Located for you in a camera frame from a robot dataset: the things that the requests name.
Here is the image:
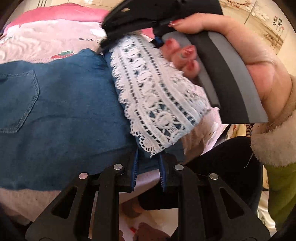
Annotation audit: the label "beige fleece sleeve forearm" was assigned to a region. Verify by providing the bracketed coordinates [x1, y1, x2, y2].
[251, 75, 295, 229]

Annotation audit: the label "pink folded quilt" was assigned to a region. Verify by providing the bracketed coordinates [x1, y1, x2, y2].
[3, 3, 109, 35]

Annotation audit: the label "right hand red nails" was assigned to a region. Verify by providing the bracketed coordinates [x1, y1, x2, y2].
[169, 13, 292, 121]

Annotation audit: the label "floral wall painting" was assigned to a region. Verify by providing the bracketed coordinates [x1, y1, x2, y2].
[218, 0, 292, 55]

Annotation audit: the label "left hand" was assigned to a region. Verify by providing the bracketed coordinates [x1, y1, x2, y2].
[130, 222, 171, 241]

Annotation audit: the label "blue denim pants lace hem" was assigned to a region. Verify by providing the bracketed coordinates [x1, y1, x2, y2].
[1, 34, 210, 191]

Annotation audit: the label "pink strawberry print bedsheet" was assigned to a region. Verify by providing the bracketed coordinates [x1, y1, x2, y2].
[1, 19, 227, 225]

